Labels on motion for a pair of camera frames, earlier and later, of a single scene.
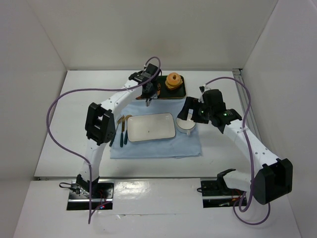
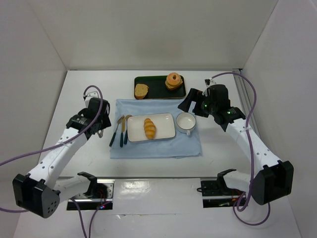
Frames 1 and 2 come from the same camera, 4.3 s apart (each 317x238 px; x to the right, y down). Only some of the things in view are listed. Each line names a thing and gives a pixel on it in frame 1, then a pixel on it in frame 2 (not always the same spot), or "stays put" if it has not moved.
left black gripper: (148, 91) → (103, 121)
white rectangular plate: (142, 127) stays put
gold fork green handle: (112, 139) stays put
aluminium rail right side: (252, 119) stays put
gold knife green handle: (123, 131) stays put
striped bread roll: (159, 87) → (149, 128)
